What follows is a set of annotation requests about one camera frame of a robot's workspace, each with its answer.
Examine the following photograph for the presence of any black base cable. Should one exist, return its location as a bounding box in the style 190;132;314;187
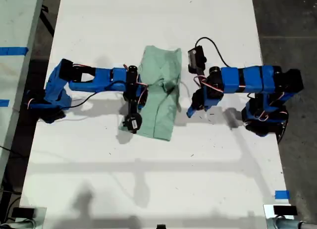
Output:
276;111;290;144

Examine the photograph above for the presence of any long blue tape strip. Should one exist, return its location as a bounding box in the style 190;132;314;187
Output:
0;46;29;56

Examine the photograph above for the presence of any pale green T-shirt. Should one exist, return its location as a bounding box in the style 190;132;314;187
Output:
118;45;183;142

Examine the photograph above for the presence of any black camera cable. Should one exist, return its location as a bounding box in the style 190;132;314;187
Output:
195;37;233;68
63;82;129;108

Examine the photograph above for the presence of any grey metal pipe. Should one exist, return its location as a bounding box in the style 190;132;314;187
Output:
266;217;317;229
7;218;35;229

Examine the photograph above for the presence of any square blue tape piece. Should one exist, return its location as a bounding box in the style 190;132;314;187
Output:
274;190;290;200

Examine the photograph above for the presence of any pale side bench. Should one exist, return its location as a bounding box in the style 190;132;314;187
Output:
0;0;46;183

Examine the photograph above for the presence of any shiny metal plate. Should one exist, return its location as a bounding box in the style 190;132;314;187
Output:
263;204;295;221
9;206;47;229

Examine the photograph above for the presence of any black stand leg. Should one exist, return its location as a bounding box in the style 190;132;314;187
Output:
40;5;55;38

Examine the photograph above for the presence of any black camera box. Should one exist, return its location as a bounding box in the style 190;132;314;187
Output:
187;46;208;73
123;112;144;135

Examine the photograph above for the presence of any small black box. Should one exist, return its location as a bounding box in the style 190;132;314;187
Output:
273;205;298;216
11;207;35;219

